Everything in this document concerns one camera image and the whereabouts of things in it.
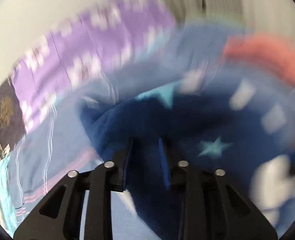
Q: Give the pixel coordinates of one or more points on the coral pink cloth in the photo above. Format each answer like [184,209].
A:
[273,53]

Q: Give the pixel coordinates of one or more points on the navy star fleece garment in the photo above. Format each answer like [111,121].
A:
[243,125]

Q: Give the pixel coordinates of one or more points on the purple floral pillow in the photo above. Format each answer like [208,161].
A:
[85,46]

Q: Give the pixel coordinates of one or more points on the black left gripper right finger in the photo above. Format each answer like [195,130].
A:
[211,207]

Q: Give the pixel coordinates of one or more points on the dark tree-print pillow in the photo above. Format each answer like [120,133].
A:
[12,127]

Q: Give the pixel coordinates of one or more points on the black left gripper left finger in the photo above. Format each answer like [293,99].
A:
[58,214]

